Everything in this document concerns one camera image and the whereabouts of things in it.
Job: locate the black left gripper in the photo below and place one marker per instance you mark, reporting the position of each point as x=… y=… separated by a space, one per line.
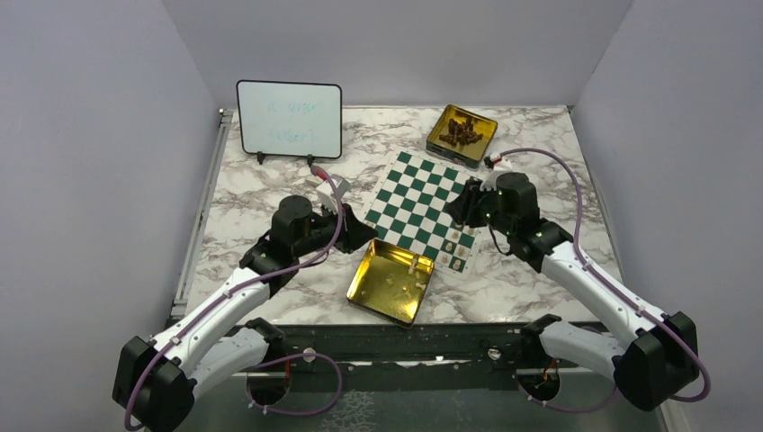
x=354 y=232

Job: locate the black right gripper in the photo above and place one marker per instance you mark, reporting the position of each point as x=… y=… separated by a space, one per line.
x=462 y=209

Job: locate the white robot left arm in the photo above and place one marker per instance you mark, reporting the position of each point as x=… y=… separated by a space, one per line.
x=202 y=334

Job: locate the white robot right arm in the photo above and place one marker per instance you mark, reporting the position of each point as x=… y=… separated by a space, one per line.
x=647 y=354

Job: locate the green white chess board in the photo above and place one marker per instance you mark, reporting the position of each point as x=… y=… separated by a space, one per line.
x=406 y=207

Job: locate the gold tin white pieces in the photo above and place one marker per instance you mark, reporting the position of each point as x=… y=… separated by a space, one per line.
x=369 y=291

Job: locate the gold tin dark pieces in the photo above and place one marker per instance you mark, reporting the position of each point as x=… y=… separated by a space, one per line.
x=470 y=156

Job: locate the pile of dark chess pieces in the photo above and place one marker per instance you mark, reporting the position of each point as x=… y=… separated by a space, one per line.
x=460 y=133

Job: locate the small whiteboard on stand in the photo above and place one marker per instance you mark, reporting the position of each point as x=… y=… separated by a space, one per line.
x=290 y=119

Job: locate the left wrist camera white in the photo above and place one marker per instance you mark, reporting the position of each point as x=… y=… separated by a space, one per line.
x=327 y=193

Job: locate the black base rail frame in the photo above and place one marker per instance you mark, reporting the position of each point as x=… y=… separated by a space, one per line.
x=364 y=358

